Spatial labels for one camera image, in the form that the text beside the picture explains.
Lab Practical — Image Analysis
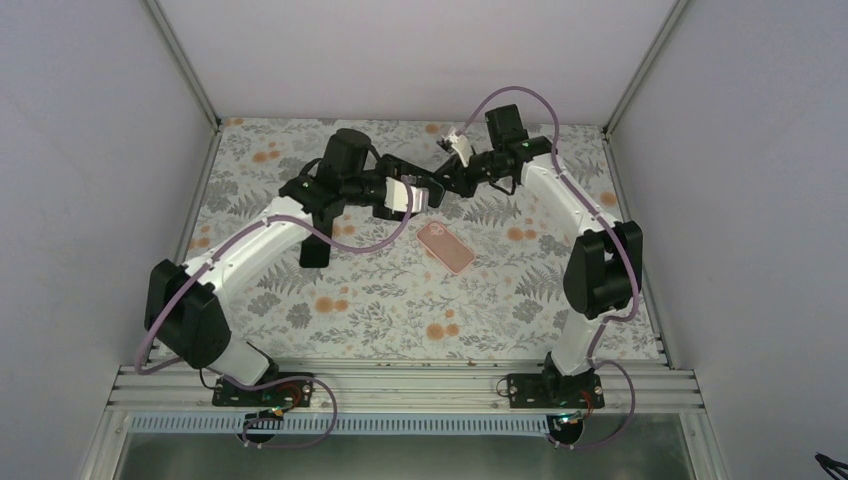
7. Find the pink phone case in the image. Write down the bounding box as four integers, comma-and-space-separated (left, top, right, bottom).
416, 221, 476, 275

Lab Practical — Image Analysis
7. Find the black phone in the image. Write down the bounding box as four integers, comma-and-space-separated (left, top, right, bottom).
299, 221, 333, 269

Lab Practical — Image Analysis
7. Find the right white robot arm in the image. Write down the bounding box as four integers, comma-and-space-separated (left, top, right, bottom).
436, 105, 643, 396

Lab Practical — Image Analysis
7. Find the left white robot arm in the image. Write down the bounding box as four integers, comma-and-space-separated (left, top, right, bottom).
134, 128, 445, 390

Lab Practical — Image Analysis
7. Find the floral patterned mat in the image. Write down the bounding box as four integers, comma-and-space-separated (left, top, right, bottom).
150, 117, 665, 362

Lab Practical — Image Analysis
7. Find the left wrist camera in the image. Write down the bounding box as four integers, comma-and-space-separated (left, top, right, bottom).
384, 178, 429, 214

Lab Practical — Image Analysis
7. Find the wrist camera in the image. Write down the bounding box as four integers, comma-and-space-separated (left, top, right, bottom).
437, 128, 475, 168
384, 178, 429, 214

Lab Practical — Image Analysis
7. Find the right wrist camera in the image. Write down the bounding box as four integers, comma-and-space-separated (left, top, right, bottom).
437, 128, 475, 168

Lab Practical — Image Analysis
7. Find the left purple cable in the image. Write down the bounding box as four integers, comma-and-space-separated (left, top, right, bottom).
135, 177, 425, 450

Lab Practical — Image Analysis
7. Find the purple cable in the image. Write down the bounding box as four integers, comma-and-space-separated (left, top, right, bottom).
135, 177, 425, 450
457, 86, 643, 451

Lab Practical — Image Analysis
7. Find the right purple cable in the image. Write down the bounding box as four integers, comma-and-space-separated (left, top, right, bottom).
457, 86, 643, 451

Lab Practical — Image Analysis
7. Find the aluminium front rail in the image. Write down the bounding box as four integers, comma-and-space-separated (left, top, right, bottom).
107, 359, 705, 414

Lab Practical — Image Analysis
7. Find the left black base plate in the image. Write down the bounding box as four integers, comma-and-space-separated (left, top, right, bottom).
211, 379, 314, 409

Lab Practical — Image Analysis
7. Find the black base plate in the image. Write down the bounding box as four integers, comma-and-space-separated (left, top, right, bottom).
211, 379, 314, 409
506, 370, 605, 409

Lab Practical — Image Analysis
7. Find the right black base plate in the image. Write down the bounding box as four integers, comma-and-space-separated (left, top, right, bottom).
506, 370, 605, 409

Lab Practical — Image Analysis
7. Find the white slotted cable duct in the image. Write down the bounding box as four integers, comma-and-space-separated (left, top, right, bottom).
127, 412, 549, 437

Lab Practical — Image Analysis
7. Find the right aluminium corner post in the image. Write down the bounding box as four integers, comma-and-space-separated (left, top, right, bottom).
603, 0, 690, 140

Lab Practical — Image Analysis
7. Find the aluminium corner post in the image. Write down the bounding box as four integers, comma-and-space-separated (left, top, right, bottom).
603, 0, 690, 140
141, 0, 221, 130

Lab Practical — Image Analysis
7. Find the left aluminium corner post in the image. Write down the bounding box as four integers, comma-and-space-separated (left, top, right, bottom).
141, 0, 221, 130

